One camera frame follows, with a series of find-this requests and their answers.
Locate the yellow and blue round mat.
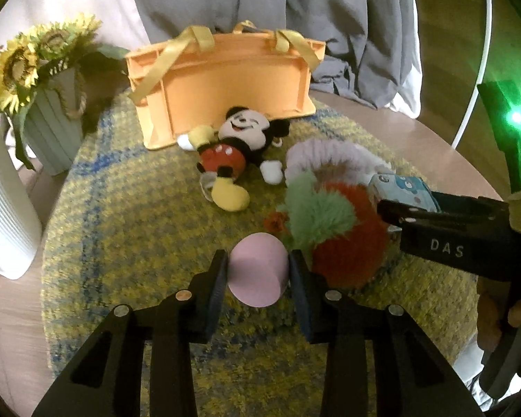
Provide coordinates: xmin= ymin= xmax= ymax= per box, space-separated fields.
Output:
xmin=41 ymin=91 xmax=480 ymax=417

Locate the grey rumpled cloth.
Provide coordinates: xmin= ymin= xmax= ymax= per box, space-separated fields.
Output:
xmin=126 ymin=0 xmax=417 ymax=110

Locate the green ribbed flower pot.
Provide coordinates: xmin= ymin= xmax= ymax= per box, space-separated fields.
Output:
xmin=24 ymin=67 xmax=91 ymax=177

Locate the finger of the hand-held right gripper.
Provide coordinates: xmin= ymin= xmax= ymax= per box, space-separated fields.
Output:
xmin=432 ymin=190 xmax=506 ymax=218
xmin=377 ymin=199 xmax=440 ymax=230

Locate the green and orange fluffy plush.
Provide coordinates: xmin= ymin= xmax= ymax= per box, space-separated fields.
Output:
xmin=281 ymin=169 xmax=392 ymax=290

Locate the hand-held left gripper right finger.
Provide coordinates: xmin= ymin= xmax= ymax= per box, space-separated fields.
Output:
xmin=288 ymin=250 xmax=489 ymax=417

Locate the pink cup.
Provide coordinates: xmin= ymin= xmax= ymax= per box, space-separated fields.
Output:
xmin=228 ymin=233 xmax=288 ymax=309

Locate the small orange flower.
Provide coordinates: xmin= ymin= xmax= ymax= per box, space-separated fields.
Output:
xmin=264 ymin=212 xmax=288 ymax=234

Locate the white hoop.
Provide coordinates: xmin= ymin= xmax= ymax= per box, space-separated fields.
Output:
xmin=450 ymin=0 xmax=493 ymax=148

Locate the artificial sunflower bouquet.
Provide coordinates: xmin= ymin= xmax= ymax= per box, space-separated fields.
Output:
xmin=0 ymin=13 xmax=131 ymax=170

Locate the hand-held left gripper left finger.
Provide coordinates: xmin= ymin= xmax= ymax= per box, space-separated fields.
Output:
xmin=32 ymin=250 xmax=231 ymax=417

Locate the mouse plush toy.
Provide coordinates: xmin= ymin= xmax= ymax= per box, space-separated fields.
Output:
xmin=176 ymin=105 xmax=291 ymax=213

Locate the orange basket with yellow handles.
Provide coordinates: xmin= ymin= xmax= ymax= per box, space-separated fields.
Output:
xmin=125 ymin=21 xmax=326 ymax=150

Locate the white ribbed vase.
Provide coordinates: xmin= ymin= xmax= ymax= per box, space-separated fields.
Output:
xmin=0 ymin=124 xmax=43 ymax=281

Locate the blue patterned soft packet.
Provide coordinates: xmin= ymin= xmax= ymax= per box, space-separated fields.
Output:
xmin=368 ymin=174 xmax=439 ymax=213

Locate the pink fluffy plush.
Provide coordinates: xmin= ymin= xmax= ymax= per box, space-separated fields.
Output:
xmin=284 ymin=138 xmax=394 ymax=187

